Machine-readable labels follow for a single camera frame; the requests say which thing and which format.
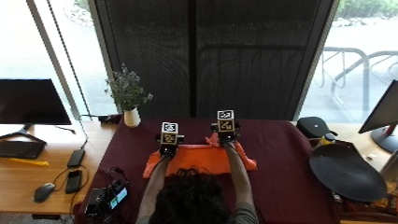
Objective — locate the small white object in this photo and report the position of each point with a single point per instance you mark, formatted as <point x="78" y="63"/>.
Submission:
<point x="372" y="156"/>

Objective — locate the black computer mouse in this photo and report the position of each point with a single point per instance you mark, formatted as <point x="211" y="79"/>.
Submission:
<point x="44" y="192"/>

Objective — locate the white marker cube, glove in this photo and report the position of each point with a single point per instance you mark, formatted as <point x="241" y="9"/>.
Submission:
<point x="170" y="132"/>
<point x="225" y="120"/>

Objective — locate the black power adapter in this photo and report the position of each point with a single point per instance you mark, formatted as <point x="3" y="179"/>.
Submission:
<point x="76" y="158"/>

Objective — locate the person's left hand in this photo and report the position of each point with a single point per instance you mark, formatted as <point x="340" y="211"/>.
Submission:
<point x="168" y="146"/>

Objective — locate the dark mesh window blind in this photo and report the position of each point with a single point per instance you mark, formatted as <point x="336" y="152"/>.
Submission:
<point x="216" y="59"/>

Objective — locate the person's right hand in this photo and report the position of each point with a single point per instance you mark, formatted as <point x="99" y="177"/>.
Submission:
<point x="227" y="137"/>

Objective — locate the green flowering plant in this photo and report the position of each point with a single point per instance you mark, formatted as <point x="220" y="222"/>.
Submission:
<point x="126" y="88"/>

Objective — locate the yellow strip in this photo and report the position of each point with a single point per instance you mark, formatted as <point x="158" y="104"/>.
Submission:
<point x="28" y="161"/>

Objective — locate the black computer monitor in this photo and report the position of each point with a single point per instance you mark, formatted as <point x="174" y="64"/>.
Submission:
<point x="30" y="104"/>

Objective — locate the white marker cube, right glove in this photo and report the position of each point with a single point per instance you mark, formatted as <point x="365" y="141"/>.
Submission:
<point x="225" y="120"/>

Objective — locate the black oval chair seat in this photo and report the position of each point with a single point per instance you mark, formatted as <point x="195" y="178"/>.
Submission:
<point x="347" y="169"/>

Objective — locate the maroon tablecloth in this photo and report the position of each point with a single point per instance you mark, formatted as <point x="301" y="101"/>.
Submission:
<point x="281" y="174"/>

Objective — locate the black keyboard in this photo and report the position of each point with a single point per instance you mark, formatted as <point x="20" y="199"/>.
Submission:
<point x="20" y="149"/>

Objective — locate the orange cloth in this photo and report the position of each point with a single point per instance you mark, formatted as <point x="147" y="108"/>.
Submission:
<point x="199" y="158"/>

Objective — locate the the person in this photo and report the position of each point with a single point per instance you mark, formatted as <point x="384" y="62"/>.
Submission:
<point x="195" y="199"/>

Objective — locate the metal bicycle rack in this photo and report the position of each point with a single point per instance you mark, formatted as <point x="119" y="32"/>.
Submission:
<point x="356" y="74"/>

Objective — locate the white marker cube, left glove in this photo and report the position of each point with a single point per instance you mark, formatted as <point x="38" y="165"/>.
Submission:
<point x="170" y="132"/>

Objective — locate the white vase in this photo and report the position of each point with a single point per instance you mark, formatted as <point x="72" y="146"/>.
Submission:
<point x="132" y="117"/>

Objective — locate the black monitor with round base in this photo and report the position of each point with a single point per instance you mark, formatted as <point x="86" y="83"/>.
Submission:
<point x="384" y="116"/>

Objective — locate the black smartphone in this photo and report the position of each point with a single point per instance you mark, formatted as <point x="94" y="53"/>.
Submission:
<point x="74" y="181"/>

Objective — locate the black device with lit screen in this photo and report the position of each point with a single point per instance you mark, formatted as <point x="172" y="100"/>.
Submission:
<point x="108" y="194"/>

